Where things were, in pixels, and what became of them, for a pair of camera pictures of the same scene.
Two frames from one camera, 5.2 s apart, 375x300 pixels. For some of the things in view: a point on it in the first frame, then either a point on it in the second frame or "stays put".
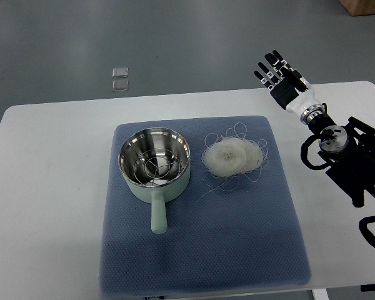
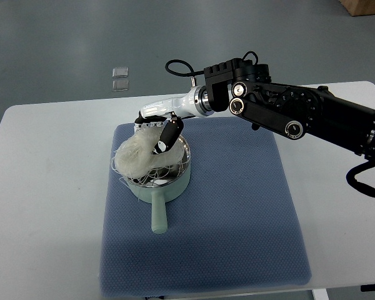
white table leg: x=320 y=294 stays put
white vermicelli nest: x=226 y=157 → x=135 y=157
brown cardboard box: x=362 y=7 stays put
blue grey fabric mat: x=248 y=232 stays put
